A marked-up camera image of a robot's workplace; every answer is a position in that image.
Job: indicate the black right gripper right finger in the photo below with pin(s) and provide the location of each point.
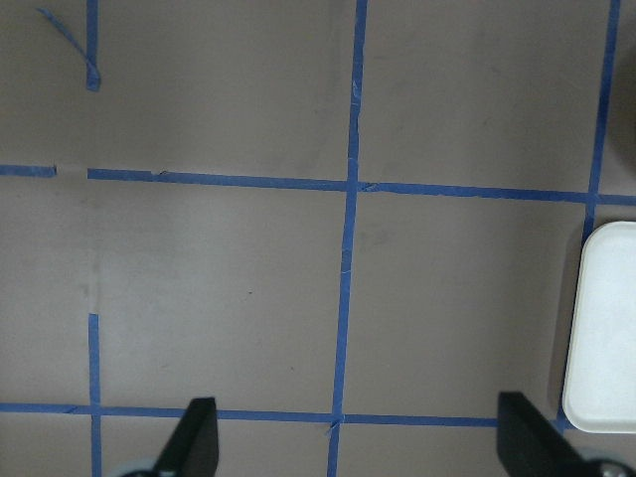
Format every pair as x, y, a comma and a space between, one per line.
528, 445

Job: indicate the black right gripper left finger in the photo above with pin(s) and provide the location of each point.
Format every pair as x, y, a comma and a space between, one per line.
193, 448

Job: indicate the white rectangular tray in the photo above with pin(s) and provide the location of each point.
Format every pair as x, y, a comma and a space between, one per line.
599, 385

